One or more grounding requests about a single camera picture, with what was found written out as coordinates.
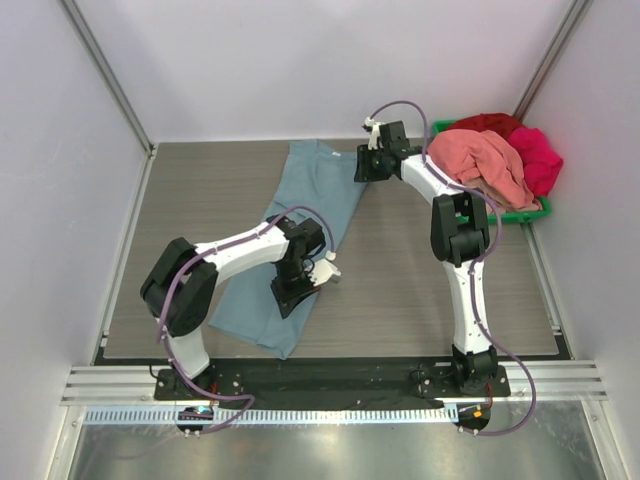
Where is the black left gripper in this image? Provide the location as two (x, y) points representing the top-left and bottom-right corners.
(271, 259), (321, 319)

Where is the light blue t shirt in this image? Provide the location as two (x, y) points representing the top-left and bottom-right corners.
(209, 140), (365, 359)

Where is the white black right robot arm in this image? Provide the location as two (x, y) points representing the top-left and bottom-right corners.
(354, 118), (498, 396)

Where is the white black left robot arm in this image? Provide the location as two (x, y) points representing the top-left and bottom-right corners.
(140, 213), (340, 401)

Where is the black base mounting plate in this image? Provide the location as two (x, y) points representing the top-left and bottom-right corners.
(152, 356), (512, 407)

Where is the salmon pink t shirt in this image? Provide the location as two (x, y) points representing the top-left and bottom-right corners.
(427, 129), (536, 198)

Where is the dark red t shirt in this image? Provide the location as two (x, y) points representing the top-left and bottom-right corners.
(447, 113), (524, 140)

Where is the green plastic bin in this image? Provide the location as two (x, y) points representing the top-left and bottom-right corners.
(431, 120), (552, 224)

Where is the beige t shirt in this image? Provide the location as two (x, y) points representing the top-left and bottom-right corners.
(465, 178), (542, 214)

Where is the magenta t shirt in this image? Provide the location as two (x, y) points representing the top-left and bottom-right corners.
(508, 127), (564, 197)

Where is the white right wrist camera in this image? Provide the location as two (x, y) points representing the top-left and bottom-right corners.
(363, 117), (383, 150)

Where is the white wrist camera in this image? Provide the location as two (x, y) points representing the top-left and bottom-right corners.
(309, 251), (342, 287)
(363, 117), (383, 150)

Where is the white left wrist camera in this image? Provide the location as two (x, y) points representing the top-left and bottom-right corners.
(309, 251), (342, 287)

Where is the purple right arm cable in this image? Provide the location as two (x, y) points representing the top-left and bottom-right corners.
(367, 99), (539, 437)

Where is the slotted white cable duct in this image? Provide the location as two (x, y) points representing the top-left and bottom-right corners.
(83, 405), (458, 427)

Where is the aluminium frame post right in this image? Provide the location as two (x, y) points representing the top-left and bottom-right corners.
(513, 0), (593, 121)

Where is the aluminium frame post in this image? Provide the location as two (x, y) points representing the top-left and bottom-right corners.
(55, 0), (157, 157)
(513, 0), (593, 121)

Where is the aluminium front rail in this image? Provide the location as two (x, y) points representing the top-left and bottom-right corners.
(60, 360), (608, 406)

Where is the aluminium frame post left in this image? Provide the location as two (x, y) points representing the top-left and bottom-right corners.
(55, 0), (157, 157)

